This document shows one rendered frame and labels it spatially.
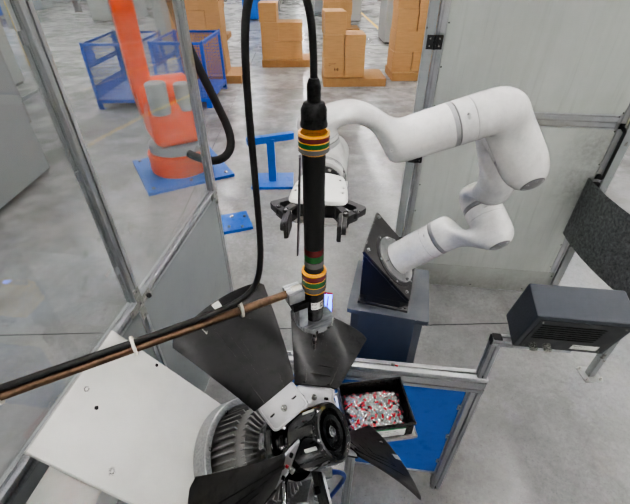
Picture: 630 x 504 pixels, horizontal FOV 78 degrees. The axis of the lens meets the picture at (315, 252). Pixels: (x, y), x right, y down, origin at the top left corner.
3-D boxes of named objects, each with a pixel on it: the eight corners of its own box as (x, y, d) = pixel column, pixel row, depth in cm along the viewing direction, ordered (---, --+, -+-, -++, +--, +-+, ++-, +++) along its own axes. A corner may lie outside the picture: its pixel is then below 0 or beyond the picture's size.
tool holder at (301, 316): (296, 343, 70) (294, 304, 64) (280, 317, 75) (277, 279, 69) (339, 325, 73) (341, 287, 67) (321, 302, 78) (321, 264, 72)
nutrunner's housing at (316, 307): (309, 339, 74) (306, 83, 46) (300, 325, 76) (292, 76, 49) (327, 331, 75) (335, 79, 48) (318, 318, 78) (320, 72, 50)
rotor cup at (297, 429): (317, 443, 93) (361, 430, 87) (295, 499, 80) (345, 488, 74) (281, 397, 91) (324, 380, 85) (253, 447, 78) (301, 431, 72)
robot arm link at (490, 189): (470, 239, 132) (452, 198, 138) (506, 228, 130) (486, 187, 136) (497, 158, 86) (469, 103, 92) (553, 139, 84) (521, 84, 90)
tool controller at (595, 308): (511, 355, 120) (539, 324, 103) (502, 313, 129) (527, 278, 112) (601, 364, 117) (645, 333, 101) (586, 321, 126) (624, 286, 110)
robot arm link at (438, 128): (457, 68, 69) (294, 122, 71) (463, 152, 78) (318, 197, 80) (439, 61, 76) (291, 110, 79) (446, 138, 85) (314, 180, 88)
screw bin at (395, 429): (344, 444, 119) (345, 432, 115) (335, 395, 132) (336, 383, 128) (413, 435, 121) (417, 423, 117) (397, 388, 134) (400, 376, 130)
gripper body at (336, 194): (349, 200, 77) (345, 232, 68) (297, 197, 78) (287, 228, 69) (351, 164, 72) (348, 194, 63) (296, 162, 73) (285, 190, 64)
